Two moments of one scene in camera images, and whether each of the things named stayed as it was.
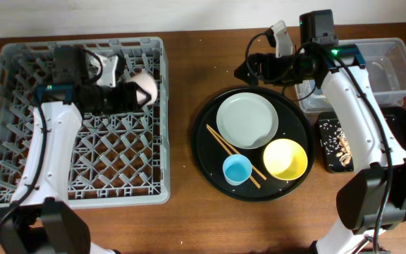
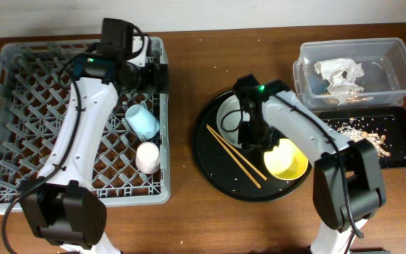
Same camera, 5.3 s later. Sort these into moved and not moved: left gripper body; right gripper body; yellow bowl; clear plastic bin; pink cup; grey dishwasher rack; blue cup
Moved: left gripper body; right gripper body; pink cup; blue cup
Not moved: yellow bowl; clear plastic bin; grey dishwasher rack
